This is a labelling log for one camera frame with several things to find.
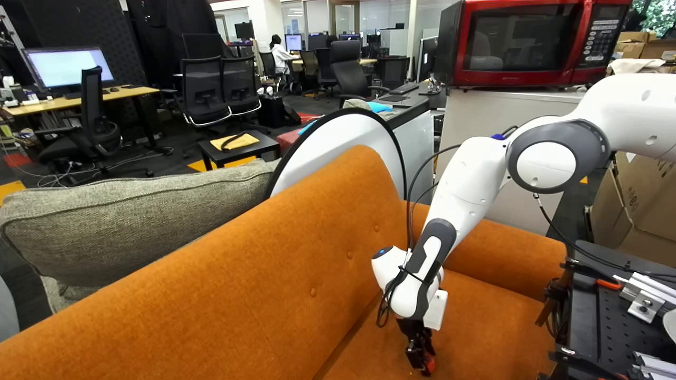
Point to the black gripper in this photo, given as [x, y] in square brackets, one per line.
[414, 332]

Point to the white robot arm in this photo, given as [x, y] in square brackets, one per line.
[477, 183]

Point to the large cardboard box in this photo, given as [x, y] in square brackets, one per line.
[647, 211]

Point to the small cardboard box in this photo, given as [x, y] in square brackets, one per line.
[635, 46]

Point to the orange fabric sofa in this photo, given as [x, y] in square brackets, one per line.
[282, 282]

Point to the black mounting table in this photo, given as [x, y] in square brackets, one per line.
[599, 331]

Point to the white counter black top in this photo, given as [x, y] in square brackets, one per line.
[419, 140]

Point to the white cabinet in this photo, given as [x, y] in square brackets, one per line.
[477, 112]

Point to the blue flat item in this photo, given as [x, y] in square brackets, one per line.
[378, 109]

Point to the small black side table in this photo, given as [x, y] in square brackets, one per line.
[240, 158]

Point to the yellow notepad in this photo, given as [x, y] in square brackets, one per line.
[234, 143]

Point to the low black office chair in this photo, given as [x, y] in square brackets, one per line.
[393, 70]

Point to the black padded office chair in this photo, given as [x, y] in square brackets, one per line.
[348, 70]

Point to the grey fabric cushion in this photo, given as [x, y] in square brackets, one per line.
[127, 219]

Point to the black mesh office chair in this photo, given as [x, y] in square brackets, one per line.
[241, 83]
[201, 88]

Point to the red microwave oven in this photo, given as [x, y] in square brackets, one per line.
[521, 43]

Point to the seated person white shirt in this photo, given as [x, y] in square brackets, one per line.
[279, 55]

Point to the small computer monitor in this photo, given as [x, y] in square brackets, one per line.
[294, 43]

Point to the crumpled white paper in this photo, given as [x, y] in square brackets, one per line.
[635, 67]

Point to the green patterned fabric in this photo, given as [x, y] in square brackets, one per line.
[658, 13]

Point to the black tall-back office chair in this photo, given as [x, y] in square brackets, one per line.
[91, 99]

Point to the wooden office desk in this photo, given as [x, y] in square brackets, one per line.
[71, 101]

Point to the large computer monitor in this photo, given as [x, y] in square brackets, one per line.
[66, 67]

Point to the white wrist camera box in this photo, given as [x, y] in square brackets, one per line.
[436, 313]

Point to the silver metal bracket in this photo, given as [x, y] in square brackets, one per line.
[645, 302]

